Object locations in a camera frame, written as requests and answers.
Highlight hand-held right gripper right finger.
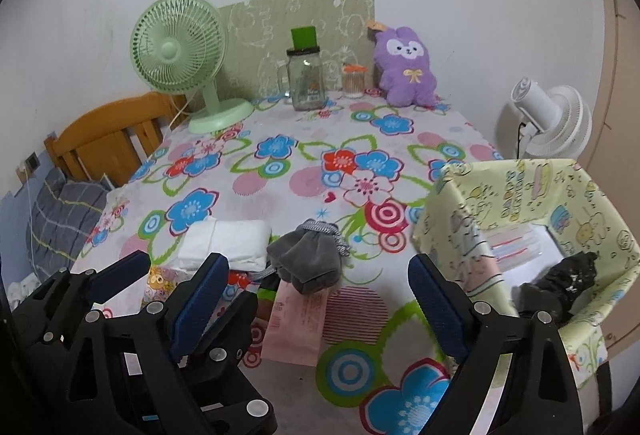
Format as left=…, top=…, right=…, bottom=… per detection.
left=407, top=254, right=583, bottom=435

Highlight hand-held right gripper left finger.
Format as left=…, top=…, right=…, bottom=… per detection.
left=64, top=252, right=231, bottom=435

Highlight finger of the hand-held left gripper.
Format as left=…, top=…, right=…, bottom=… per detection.
left=14, top=251, right=152, bottom=366
left=185, top=290, right=277, bottom=435

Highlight white cloth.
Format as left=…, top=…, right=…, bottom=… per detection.
left=177, top=218, right=273, bottom=273
left=7, top=277, right=42, bottom=308

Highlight pink paper packet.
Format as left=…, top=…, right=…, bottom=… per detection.
left=261, top=282, right=328, bottom=367

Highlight grey gloves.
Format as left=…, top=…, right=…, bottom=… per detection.
left=266, top=218, right=348, bottom=294

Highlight yellow cartoon storage box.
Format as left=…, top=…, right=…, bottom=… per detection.
left=412, top=158, right=640, bottom=391

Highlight grey striped pillow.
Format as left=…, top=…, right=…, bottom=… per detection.
left=25, top=165, right=116, bottom=276

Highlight clear plastic packet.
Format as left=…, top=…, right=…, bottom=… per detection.
left=482, top=225, right=543, bottom=266

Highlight white crumpled cloth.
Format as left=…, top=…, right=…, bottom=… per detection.
left=7, top=277, right=42, bottom=308

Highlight black crumpled cloth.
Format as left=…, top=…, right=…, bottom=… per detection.
left=515, top=251, right=601, bottom=322

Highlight wooden bed headboard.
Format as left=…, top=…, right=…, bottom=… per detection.
left=44, top=91, right=188, bottom=188

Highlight white circulator fan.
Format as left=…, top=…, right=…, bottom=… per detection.
left=495, top=76, right=593, bottom=161

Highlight green desk fan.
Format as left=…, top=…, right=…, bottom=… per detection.
left=131, top=0, right=256, bottom=134

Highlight purple plush bunny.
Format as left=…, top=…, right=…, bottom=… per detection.
left=367, top=20, right=441, bottom=108

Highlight small jar with orange lid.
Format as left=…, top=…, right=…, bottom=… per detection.
left=341, top=64, right=369, bottom=98

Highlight green drawn-on cardboard sheet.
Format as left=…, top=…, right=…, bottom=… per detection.
left=217, top=0, right=376, bottom=98

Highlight glass jar with handle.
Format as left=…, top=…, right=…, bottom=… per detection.
left=276, top=48, right=327, bottom=112

